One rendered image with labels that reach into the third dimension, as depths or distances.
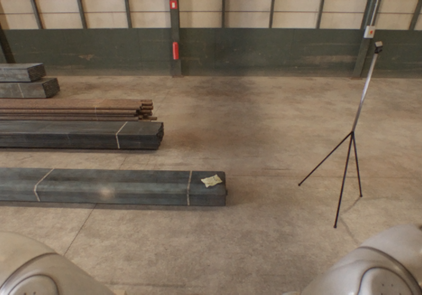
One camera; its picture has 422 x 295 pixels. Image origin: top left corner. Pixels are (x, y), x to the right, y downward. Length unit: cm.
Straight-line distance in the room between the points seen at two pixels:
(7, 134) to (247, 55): 679
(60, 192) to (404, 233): 301
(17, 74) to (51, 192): 490
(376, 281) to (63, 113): 501
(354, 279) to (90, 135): 390
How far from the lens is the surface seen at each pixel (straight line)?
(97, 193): 295
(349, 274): 45
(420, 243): 57
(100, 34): 937
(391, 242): 55
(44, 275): 44
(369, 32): 939
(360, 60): 960
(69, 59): 1002
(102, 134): 399
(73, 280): 45
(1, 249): 55
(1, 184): 366
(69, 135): 424
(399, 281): 45
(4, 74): 791
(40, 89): 743
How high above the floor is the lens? 189
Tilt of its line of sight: 29 degrees down
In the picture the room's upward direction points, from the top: straight up
